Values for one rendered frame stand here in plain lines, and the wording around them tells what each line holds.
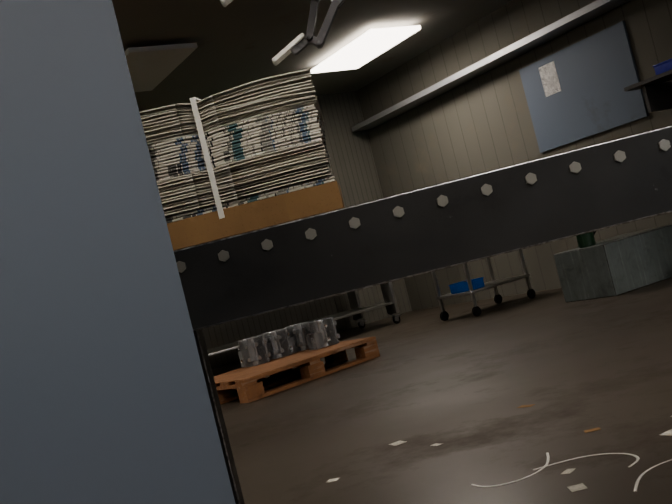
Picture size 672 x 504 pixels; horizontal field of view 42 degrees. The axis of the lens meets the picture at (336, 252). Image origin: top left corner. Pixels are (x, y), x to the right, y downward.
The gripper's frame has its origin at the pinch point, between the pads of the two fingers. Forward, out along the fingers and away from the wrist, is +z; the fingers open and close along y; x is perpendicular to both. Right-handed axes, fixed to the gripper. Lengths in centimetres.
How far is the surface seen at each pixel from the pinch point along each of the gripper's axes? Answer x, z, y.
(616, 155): -24, -25, 55
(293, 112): -13.8, 4.9, 18.1
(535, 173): -23, -15, 49
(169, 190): -13.9, 27.4, 14.5
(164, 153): -13.5, 24.3, 9.5
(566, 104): 688, -233, 53
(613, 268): 543, -133, 173
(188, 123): -13.4, 18.4, 8.5
